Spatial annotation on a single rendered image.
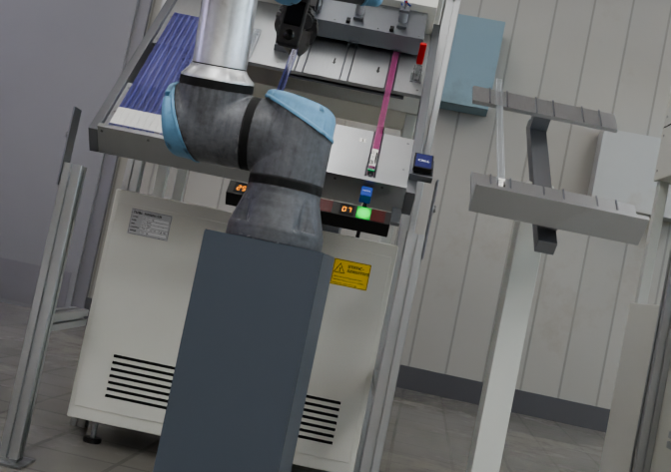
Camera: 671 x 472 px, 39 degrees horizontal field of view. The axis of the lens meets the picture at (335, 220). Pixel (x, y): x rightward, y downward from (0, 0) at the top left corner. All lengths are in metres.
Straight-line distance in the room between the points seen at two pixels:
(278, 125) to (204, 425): 0.46
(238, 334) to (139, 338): 0.97
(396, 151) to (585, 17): 3.41
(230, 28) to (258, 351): 0.49
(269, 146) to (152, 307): 0.98
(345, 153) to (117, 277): 0.66
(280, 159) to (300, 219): 0.09
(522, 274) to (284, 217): 0.82
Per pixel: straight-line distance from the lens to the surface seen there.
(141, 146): 2.05
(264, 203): 1.42
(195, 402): 1.42
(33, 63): 5.69
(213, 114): 1.46
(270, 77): 2.69
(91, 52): 5.58
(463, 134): 5.22
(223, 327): 1.40
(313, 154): 1.44
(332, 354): 2.29
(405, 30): 2.42
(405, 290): 2.00
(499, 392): 2.11
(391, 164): 2.06
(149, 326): 2.34
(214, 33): 1.48
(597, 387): 5.25
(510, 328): 2.10
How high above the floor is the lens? 0.52
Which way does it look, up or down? 3 degrees up
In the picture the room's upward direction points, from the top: 12 degrees clockwise
